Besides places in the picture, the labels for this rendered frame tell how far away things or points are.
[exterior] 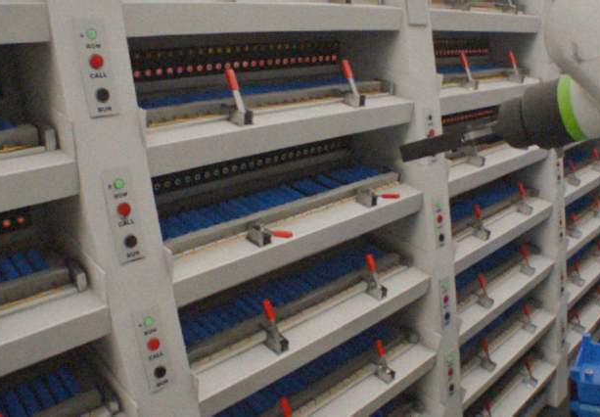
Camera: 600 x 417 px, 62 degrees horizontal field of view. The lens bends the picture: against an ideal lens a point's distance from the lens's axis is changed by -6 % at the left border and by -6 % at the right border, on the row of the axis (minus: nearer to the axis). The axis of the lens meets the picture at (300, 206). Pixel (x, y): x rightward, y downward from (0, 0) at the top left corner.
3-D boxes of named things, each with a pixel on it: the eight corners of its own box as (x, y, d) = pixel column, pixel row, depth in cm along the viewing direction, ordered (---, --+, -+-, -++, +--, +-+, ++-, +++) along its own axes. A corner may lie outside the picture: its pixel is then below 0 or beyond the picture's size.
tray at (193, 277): (420, 209, 113) (428, 168, 109) (172, 309, 74) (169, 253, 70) (351, 179, 126) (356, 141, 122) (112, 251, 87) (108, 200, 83)
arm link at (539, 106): (575, 69, 71) (549, 70, 65) (594, 148, 71) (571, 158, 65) (535, 80, 75) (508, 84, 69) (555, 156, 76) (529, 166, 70)
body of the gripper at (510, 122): (528, 148, 70) (471, 161, 77) (551, 140, 75) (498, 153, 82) (514, 95, 70) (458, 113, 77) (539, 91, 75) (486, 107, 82)
